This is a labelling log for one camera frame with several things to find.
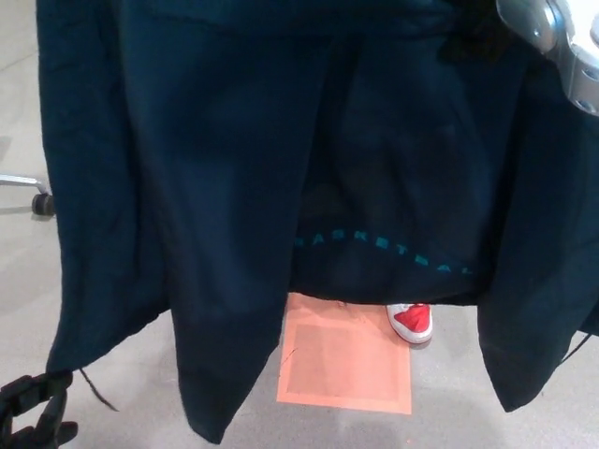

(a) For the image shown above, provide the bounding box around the orange square floor marker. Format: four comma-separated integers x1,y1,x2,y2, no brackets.
275,292,414,403

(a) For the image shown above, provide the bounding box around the robot left black hand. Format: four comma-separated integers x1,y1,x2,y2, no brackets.
0,371,80,449

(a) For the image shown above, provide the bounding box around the red white sneaker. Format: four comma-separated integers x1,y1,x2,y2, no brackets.
386,302,434,348

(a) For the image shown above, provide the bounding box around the dark teal coat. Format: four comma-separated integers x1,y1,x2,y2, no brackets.
35,0,599,445

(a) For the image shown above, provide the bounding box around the robot right black hand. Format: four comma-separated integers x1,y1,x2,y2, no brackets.
441,0,505,65

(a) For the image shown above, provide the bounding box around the office chair base with caster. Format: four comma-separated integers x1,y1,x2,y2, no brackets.
0,173,54,218

